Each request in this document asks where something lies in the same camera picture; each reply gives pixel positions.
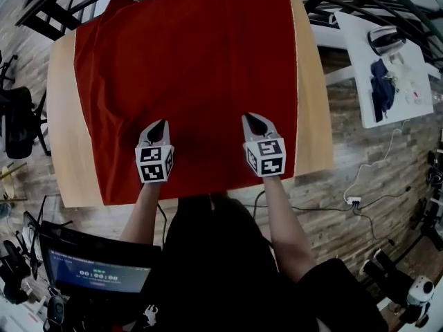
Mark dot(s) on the black white humanoid robot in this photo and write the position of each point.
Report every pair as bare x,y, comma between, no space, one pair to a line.
420,289

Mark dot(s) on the black monitor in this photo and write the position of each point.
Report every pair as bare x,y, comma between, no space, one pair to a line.
97,275

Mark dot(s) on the red cloth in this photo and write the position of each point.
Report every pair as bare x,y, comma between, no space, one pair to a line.
187,64

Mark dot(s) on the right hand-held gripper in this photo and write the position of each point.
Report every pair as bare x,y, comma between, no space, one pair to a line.
266,157

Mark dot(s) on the silver electric kettle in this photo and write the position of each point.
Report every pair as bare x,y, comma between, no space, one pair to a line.
386,40

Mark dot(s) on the round yellow table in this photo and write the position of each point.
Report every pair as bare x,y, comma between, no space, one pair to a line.
7,185

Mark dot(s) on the black office chair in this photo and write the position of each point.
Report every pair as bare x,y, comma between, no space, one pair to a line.
20,123

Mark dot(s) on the person's left forearm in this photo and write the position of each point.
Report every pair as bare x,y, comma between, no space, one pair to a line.
142,213

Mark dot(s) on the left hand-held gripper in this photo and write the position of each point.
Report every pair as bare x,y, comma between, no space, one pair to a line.
154,164

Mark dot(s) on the white table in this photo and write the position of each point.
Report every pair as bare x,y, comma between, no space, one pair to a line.
353,64

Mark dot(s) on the person's black shirt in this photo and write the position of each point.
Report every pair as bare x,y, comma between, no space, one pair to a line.
214,289

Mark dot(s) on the white power strip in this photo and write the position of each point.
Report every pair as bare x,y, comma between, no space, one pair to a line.
352,200

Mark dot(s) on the clear plastic bag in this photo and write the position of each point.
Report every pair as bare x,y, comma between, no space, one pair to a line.
412,88

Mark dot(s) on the black metal railing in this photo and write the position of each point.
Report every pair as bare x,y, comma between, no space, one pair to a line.
45,24

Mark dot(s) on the black webcam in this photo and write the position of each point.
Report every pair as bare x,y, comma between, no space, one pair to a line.
55,310

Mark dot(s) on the navy blue cloth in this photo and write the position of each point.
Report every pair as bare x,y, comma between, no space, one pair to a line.
382,92

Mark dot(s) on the person's right forearm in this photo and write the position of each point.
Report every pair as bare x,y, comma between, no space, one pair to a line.
287,227

